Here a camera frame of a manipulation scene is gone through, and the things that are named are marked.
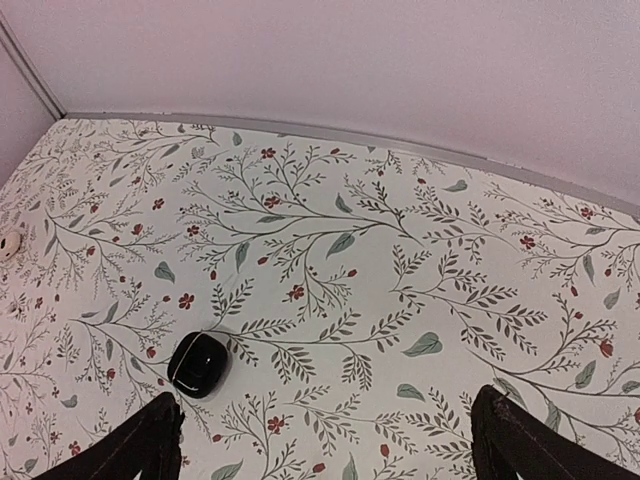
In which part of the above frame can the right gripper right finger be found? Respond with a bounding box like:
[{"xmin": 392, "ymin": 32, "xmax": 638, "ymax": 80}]
[{"xmin": 471, "ymin": 385, "xmax": 638, "ymax": 480}]

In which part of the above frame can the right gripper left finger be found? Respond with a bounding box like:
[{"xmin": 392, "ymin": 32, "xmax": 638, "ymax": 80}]
[{"xmin": 39, "ymin": 392, "xmax": 184, "ymax": 480}]

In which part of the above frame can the black earbud charging case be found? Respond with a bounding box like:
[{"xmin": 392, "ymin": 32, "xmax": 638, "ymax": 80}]
[{"xmin": 167, "ymin": 332, "xmax": 230, "ymax": 399}]

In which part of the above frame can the white charging case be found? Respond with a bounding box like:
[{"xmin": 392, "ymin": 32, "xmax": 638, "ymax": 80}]
[{"xmin": 0, "ymin": 230, "xmax": 22, "ymax": 260}]

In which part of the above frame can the floral patterned table mat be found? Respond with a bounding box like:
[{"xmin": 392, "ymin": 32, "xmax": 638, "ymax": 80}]
[{"xmin": 1, "ymin": 119, "xmax": 639, "ymax": 479}]

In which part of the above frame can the left aluminium corner post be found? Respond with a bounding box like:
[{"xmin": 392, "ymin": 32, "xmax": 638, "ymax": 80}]
[{"xmin": 1, "ymin": 13, "xmax": 67, "ymax": 121}]

